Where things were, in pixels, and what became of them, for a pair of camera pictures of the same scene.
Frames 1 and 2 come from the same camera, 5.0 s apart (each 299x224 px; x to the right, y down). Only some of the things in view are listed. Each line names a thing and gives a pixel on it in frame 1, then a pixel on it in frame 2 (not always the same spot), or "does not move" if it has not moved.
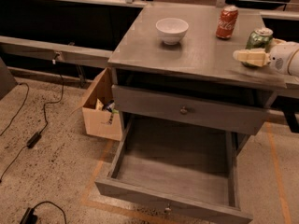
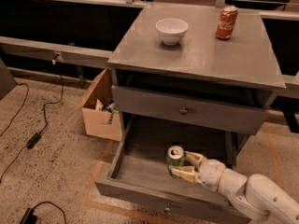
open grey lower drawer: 192,175 does not move
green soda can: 260,38 to 175,158
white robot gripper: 281,58 to 211,173
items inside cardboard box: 107,106 does not move
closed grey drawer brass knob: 225,112 does not move
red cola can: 227,21 does not move
